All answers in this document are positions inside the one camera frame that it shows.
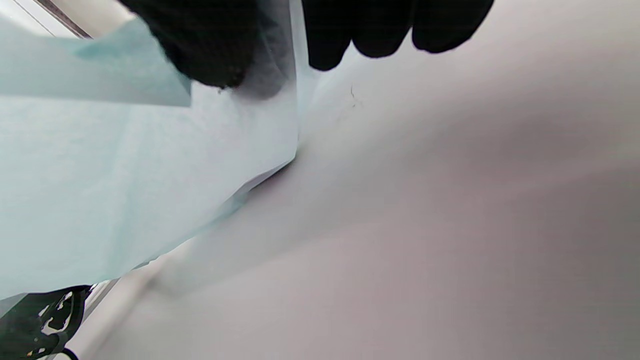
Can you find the person's right hand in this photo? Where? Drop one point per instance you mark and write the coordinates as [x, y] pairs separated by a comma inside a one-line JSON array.
[[210, 40]]

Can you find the light blue gift wrapping paper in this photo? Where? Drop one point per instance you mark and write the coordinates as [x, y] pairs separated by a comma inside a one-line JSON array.
[[125, 175]]

